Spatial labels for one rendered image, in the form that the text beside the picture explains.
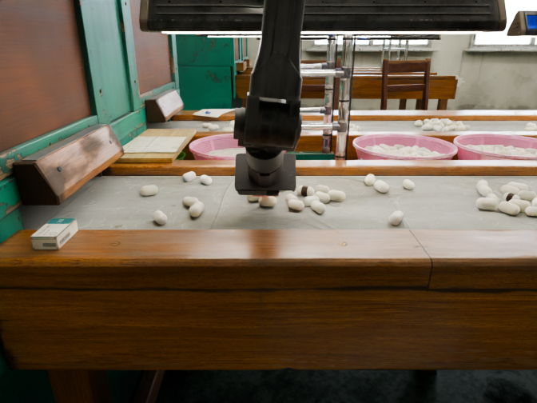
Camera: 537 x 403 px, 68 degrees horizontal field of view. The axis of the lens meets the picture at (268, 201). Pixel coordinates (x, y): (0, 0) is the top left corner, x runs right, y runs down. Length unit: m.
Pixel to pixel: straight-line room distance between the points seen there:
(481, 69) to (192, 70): 4.16
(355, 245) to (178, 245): 0.24
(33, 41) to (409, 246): 0.68
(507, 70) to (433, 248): 6.01
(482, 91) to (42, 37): 6.00
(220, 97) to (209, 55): 0.34
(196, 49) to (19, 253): 3.00
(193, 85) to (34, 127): 2.80
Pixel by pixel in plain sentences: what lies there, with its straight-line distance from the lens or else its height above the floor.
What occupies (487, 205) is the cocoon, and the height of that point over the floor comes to 0.75.
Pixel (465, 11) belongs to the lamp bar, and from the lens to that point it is 0.82.
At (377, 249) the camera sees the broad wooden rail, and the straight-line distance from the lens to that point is 0.56.
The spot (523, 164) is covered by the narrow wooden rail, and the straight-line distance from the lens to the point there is 1.09.
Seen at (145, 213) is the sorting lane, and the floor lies 0.74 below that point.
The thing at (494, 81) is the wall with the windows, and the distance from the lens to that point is 6.49.
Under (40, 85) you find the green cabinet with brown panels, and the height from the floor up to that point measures 0.96.
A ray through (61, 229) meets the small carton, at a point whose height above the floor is 0.79.
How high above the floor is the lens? 1.02
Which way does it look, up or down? 22 degrees down
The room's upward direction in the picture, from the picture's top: straight up
